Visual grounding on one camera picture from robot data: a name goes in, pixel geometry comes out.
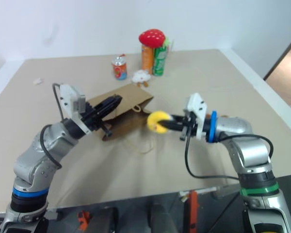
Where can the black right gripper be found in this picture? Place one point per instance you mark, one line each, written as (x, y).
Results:
(189, 125)

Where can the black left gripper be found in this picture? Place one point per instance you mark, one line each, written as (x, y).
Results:
(92, 119)

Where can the yellow round plush toy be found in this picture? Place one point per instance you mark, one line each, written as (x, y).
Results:
(152, 119)

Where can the brown paper bag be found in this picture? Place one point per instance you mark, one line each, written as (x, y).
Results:
(133, 94)

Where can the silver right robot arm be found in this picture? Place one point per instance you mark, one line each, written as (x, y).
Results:
(252, 150)

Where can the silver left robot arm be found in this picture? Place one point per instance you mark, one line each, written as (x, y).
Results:
(51, 140)

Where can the white fluffy plush toy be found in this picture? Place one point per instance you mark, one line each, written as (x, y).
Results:
(141, 76)

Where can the red strawberry plush toy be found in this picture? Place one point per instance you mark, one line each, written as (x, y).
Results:
(152, 37)

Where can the short orange blue can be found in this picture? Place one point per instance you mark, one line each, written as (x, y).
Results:
(119, 69)

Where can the tall orange drink can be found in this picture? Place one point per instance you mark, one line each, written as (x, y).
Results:
(147, 59)

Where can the tall green drink can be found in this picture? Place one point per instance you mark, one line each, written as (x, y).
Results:
(160, 61)

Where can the small white paper scrap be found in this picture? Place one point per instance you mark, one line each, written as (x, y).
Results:
(37, 81)

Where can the orange bar clamp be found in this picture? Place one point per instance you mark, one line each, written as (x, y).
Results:
(193, 208)

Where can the small orange black clamp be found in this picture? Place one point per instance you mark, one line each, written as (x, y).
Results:
(83, 218)

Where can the brown wooden door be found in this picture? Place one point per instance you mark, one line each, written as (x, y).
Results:
(288, 68)

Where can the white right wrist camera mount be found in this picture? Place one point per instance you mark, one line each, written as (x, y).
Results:
(196, 104)

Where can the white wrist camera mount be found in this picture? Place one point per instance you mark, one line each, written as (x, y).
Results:
(68, 94)
(196, 104)

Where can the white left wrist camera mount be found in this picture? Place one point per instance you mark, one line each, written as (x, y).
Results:
(68, 94)

